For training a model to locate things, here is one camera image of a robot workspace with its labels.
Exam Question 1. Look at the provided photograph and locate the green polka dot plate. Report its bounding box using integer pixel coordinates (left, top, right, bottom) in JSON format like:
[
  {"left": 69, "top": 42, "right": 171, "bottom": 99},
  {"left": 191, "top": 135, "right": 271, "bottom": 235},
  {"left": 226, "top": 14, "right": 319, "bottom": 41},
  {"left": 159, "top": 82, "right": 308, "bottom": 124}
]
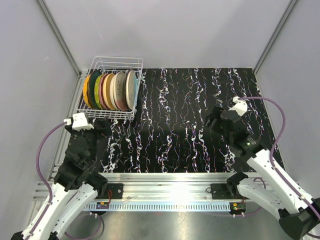
[{"left": 94, "top": 74, "right": 102, "bottom": 109}]

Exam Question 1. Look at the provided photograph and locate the cream pink plate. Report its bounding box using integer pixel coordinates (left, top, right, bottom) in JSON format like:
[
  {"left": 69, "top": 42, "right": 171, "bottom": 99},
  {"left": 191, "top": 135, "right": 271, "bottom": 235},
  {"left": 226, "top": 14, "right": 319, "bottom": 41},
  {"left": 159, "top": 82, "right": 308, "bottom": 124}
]
[{"left": 115, "top": 72, "right": 127, "bottom": 111}]

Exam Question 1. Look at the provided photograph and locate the yellow cream plate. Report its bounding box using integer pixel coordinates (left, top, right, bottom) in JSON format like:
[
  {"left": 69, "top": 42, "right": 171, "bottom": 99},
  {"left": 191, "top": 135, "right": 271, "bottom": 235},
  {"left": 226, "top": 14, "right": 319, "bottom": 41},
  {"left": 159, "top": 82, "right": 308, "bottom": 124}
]
[{"left": 103, "top": 73, "right": 115, "bottom": 110}]

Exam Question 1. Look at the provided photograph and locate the beige bear print plate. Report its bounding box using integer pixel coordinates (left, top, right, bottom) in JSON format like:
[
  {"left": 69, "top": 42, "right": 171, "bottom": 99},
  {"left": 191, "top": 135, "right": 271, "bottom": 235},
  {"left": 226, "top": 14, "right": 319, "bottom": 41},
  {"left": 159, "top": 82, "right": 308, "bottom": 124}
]
[{"left": 109, "top": 75, "right": 120, "bottom": 111}]

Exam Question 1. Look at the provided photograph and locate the orange polka dot plate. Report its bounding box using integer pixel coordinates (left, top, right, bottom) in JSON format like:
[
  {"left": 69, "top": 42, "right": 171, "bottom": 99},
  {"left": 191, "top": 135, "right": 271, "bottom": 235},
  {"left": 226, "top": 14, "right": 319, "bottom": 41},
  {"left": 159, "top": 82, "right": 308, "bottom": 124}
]
[{"left": 82, "top": 75, "right": 92, "bottom": 108}]

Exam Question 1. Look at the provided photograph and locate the pink polka dot plate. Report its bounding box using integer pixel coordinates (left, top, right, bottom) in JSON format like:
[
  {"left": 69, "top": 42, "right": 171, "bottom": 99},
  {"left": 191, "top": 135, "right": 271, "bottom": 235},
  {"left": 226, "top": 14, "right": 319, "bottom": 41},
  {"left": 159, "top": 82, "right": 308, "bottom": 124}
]
[{"left": 98, "top": 73, "right": 108, "bottom": 110}]

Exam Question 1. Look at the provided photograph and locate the blue cream plate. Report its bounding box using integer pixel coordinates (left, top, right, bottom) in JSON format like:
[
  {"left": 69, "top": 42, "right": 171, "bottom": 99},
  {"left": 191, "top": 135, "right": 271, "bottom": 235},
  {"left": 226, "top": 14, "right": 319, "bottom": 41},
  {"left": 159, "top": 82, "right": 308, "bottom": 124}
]
[{"left": 125, "top": 70, "right": 137, "bottom": 110}]

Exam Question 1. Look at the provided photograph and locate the teal glazed plate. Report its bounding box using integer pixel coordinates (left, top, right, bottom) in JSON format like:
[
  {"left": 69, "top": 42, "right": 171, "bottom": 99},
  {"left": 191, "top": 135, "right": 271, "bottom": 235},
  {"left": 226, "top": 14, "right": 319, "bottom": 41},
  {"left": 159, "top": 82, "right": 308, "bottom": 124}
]
[{"left": 87, "top": 70, "right": 101, "bottom": 110}]

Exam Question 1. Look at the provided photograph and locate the black striped bottom plate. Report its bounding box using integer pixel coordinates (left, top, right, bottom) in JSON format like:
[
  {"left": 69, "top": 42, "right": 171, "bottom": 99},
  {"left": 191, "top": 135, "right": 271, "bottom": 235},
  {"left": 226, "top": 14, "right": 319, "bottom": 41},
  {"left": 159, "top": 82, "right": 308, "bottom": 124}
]
[{"left": 125, "top": 69, "right": 132, "bottom": 84}]

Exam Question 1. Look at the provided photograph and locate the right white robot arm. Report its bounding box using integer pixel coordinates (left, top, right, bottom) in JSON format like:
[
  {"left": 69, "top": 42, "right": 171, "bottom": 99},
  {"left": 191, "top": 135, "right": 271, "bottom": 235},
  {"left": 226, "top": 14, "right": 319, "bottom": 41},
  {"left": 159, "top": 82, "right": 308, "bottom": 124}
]
[{"left": 205, "top": 106, "right": 320, "bottom": 240}]

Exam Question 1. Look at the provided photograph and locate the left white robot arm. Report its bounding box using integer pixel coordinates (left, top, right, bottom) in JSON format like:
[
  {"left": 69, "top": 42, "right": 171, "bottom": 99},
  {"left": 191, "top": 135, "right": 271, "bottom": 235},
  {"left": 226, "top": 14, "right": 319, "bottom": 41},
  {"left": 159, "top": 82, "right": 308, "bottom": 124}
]
[{"left": 11, "top": 117, "right": 112, "bottom": 240}]

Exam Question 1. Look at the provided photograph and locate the left small circuit board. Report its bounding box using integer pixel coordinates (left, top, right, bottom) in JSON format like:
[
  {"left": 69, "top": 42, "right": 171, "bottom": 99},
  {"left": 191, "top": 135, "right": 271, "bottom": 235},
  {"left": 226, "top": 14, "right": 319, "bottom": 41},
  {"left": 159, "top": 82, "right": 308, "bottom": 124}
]
[{"left": 96, "top": 201, "right": 110, "bottom": 210}]

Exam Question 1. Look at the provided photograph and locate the small circuit board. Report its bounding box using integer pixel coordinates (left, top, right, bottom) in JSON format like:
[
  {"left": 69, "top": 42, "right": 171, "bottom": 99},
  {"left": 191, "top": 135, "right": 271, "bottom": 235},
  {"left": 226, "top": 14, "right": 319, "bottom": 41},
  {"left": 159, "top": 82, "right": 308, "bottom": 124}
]
[
  {"left": 96, "top": 201, "right": 110, "bottom": 210},
  {"left": 230, "top": 201, "right": 247, "bottom": 215}
]

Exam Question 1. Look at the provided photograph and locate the right small circuit board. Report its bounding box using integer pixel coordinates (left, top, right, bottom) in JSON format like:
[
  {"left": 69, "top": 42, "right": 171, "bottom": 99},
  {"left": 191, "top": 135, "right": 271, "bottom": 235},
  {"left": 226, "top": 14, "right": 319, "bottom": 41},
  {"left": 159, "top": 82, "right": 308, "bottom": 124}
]
[{"left": 230, "top": 201, "right": 247, "bottom": 215}]

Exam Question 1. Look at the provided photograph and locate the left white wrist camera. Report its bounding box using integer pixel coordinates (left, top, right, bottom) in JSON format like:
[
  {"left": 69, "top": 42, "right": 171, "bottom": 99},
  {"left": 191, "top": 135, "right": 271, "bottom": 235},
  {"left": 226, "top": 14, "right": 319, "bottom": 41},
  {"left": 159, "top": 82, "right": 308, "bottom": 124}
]
[{"left": 63, "top": 112, "right": 94, "bottom": 131}]

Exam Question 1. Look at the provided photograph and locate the white wire dish rack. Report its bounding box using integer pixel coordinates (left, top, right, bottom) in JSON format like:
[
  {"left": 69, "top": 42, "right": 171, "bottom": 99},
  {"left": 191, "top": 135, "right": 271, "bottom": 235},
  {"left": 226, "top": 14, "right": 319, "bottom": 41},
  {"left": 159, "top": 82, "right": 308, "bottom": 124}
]
[{"left": 77, "top": 56, "right": 143, "bottom": 120}]

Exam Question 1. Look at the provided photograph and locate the aluminium frame post left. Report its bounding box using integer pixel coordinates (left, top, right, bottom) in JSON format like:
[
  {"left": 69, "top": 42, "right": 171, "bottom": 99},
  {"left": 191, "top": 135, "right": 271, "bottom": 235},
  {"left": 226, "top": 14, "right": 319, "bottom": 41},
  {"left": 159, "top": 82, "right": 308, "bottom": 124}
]
[{"left": 36, "top": 0, "right": 83, "bottom": 77}]

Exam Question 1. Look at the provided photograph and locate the aluminium frame post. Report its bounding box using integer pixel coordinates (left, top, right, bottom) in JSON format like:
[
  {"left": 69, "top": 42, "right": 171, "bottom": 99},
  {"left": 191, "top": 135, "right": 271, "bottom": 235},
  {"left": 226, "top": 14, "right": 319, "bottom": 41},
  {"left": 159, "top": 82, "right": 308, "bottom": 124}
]
[
  {"left": 252, "top": 0, "right": 301, "bottom": 75},
  {"left": 36, "top": 0, "right": 83, "bottom": 77}
]

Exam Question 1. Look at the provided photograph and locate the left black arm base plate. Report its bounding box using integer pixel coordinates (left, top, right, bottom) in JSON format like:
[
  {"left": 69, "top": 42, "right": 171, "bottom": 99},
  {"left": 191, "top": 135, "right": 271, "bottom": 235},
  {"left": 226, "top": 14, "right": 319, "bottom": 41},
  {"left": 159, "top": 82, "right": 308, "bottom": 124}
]
[{"left": 98, "top": 183, "right": 124, "bottom": 200}]

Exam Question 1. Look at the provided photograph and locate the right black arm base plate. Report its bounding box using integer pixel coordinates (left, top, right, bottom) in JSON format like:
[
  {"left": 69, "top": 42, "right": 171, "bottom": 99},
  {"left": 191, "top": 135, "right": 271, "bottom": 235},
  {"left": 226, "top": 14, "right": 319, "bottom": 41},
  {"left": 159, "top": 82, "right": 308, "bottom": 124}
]
[{"left": 205, "top": 183, "right": 249, "bottom": 201}]

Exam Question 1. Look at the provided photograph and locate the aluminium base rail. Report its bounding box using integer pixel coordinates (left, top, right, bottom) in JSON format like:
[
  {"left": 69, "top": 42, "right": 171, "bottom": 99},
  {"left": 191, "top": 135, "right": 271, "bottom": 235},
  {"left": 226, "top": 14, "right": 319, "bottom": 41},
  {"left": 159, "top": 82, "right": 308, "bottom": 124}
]
[{"left": 32, "top": 171, "right": 305, "bottom": 204}]

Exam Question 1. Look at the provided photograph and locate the white slotted cable duct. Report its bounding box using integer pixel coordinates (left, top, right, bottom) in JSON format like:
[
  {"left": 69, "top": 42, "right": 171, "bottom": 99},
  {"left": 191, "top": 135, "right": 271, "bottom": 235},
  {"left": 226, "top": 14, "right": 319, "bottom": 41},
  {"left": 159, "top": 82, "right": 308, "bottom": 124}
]
[{"left": 83, "top": 201, "right": 231, "bottom": 212}]

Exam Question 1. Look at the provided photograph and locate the aluminium frame post right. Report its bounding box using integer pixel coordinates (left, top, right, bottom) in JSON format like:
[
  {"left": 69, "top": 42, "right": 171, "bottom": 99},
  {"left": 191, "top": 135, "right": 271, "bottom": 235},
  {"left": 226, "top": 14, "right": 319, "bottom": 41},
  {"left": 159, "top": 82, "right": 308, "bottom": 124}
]
[{"left": 252, "top": 0, "right": 301, "bottom": 75}]

